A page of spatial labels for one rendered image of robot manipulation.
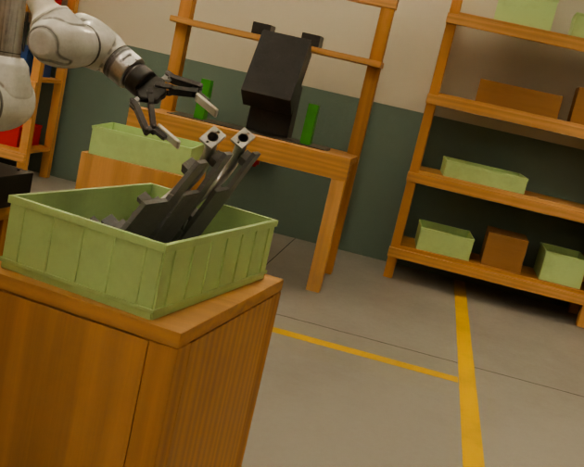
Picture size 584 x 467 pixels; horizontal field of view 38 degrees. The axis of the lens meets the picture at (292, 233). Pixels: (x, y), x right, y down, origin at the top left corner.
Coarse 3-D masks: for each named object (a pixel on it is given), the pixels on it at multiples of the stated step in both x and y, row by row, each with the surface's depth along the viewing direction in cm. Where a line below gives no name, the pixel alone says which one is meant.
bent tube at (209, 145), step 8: (216, 128) 203; (208, 136) 203; (216, 136) 203; (224, 136) 202; (208, 144) 200; (216, 144) 201; (208, 152) 205; (208, 160) 208; (200, 176) 211; (192, 184) 210; (168, 192) 207
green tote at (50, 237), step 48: (48, 192) 202; (96, 192) 220; (48, 240) 187; (96, 240) 183; (144, 240) 178; (192, 240) 186; (240, 240) 213; (96, 288) 184; (144, 288) 180; (192, 288) 194
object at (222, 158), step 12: (216, 156) 206; (228, 156) 206; (216, 168) 205; (204, 180) 207; (192, 192) 204; (204, 192) 210; (180, 204) 200; (192, 204) 209; (168, 216) 200; (180, 216) 207; (156, 228) 201; (168, 228) 206; (180, 228) 215; (156, 240) 205; (168, 240) 214
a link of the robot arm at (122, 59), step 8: (120, 48) 204; (128, 48) 206; (112, 56) 203; (120, 56) 203; (128, 56) 204; (136, 56) 205; (112, 64) 204; (120, 64) 203; (128, 64) 203; (136, 64) 205; (104, 72) 206; (112, 72) 204; (120, 72) 203; (128, 72) 204; (112, 80) 206; (120, 80) 204
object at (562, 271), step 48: (528, 0) 597; (576, 48) 589; (432, 96) 611; (480, 96) 619; (528, 96) 610; (576, 96) 613; (480, 192) 615; (528, 192) 650; (432, 240) 635; (528, 288) 620; (576, 288) 623
